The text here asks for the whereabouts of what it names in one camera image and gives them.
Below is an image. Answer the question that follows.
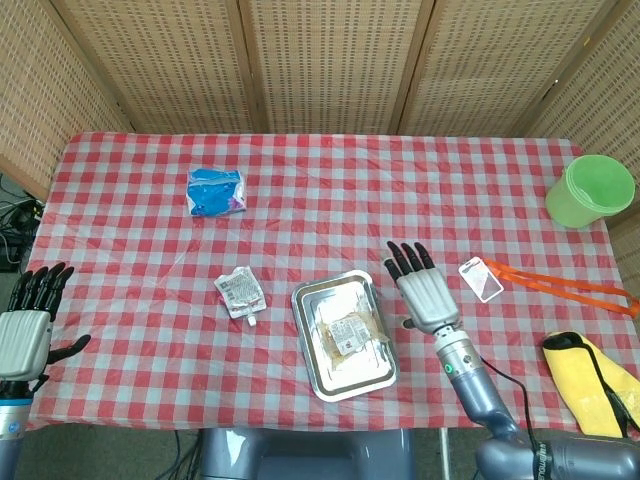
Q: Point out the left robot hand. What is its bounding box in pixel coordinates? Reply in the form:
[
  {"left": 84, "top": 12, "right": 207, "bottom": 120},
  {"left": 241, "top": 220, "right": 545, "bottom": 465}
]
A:
[{"left": 0, "top": 261, "right": 92, "bottom": 392}]

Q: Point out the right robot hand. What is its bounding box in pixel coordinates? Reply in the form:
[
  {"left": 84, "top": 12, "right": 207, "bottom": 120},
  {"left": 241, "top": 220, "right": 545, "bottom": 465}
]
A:
[{"left": 383, "top": 241, "right": 461, "bottom": 336}]

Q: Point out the brown snack packet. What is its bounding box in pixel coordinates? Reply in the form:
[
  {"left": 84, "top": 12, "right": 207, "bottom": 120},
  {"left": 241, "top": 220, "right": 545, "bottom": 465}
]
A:
[{"left": 317, "top": 308, "right": 390, "bottom": 360}]

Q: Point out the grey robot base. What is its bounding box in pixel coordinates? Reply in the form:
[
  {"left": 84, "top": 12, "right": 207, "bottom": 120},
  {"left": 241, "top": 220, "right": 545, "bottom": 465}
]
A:
[{"left": 198, "top": 428, "right": 417, "bottom": 480}]

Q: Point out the red checkered tablecloth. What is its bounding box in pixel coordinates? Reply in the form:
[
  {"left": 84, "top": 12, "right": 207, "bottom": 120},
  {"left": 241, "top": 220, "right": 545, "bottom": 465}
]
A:
[{"left": 24, "top": 131, "right": 640, "bottom": 433}]

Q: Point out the clear card badge holder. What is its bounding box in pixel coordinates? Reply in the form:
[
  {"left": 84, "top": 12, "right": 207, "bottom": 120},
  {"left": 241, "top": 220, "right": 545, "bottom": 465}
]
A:
[{"left": 458, "top": 257, "right": 504, "bottom": 303}]

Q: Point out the silver metal tray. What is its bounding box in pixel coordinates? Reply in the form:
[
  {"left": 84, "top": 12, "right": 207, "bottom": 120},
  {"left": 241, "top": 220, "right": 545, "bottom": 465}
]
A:
[{"left": 291, "top": 269, "right": 400, "bottom": 403}]

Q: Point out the silver spouted drink pouch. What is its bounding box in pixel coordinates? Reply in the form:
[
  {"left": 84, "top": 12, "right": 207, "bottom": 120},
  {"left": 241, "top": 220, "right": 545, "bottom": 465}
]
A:
[{"left": 213, "top": 265, "right": 267, "bottom": 327}]

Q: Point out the yellow cloth with black trim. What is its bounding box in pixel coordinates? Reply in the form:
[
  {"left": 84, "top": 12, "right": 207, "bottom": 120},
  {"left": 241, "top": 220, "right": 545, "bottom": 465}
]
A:
[{"left": 542, "top": 330, "right": 640, "bottom": 439}]

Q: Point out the green plastic bucket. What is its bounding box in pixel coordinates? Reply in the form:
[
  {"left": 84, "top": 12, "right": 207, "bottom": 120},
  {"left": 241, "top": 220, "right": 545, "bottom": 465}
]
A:
[{"left": 544, "top": 154, "right": 636, "bottom": 230}]

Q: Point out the blue plastic snack bag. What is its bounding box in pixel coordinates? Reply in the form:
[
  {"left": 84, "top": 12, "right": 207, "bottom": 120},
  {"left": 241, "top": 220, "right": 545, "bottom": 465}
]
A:
[{"left": 186, "top": 168, "right": 248, "bottom": 218}]

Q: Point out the woven bamboo folding screen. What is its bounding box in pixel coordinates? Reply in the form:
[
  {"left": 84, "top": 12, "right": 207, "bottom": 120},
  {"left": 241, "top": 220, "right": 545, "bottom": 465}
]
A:
[{"left": 0, "top": 0, "right": 640, "bottom": 291}]

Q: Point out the black cable bundle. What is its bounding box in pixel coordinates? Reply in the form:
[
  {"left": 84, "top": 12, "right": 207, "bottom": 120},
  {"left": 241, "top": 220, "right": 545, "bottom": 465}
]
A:
[{"left": 0, "top": 172, "right": 45, "bottom": 274}]

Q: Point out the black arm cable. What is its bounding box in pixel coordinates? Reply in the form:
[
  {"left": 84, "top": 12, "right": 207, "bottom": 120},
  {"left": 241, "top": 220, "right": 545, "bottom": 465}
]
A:
[{"left": 478, "top": 355, "right": 542, "bottom": 451}]

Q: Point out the orange lanyard strap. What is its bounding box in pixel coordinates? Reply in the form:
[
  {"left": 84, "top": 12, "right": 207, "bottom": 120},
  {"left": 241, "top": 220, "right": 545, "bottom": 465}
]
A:
[{"left": 482, "top": 258, "right": 640, "bottom": 318}]

